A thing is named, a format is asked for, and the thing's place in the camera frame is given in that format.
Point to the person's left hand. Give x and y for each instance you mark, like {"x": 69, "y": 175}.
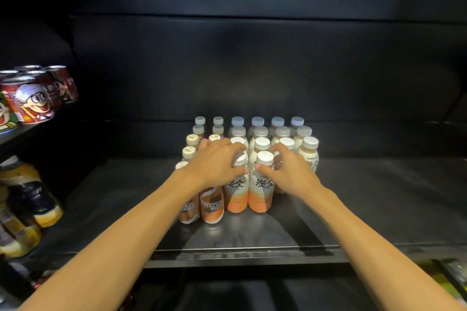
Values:
{"x": 211, "y": 165}

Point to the person's right hand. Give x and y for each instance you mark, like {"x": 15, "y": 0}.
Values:
{"x": 295, "y": 176}

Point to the black shelf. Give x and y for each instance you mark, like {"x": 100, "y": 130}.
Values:
{"x": 365, "y": 194}

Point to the person's right forearm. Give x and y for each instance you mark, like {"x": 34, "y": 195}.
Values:
{"x": 383, "y": 256}

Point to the person's left forearm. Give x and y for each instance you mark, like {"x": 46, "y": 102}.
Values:
{"x": 109, "y": 248}

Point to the row of yellow dark label bottles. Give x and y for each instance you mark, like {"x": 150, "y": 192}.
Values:
{"x": 40, "y": 205}

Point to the row of yellow green snack packs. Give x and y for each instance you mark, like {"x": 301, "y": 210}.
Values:
{"x": 443, "y": 281}

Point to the group of cartoon drink cans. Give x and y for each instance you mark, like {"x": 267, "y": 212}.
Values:
{"x": 33, "y": 101}

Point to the black metal drinks rack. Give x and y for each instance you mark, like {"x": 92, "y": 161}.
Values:
{"x": 14, "y": 136}

